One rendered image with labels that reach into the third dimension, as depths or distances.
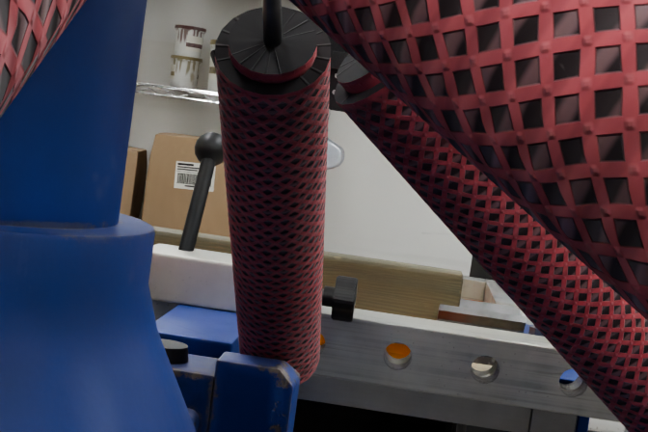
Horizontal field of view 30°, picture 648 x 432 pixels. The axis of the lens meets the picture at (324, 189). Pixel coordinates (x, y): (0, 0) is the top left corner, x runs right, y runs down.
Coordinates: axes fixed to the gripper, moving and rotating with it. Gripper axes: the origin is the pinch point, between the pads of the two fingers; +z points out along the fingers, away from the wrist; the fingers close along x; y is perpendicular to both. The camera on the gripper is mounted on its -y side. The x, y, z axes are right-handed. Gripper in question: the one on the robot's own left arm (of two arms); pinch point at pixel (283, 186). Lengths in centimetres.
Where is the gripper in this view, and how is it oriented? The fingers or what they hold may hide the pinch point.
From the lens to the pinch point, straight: 119.9
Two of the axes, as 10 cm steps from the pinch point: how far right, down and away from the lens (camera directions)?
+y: 9.9, 1.5, -0.6
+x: 0.6, -0.4, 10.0
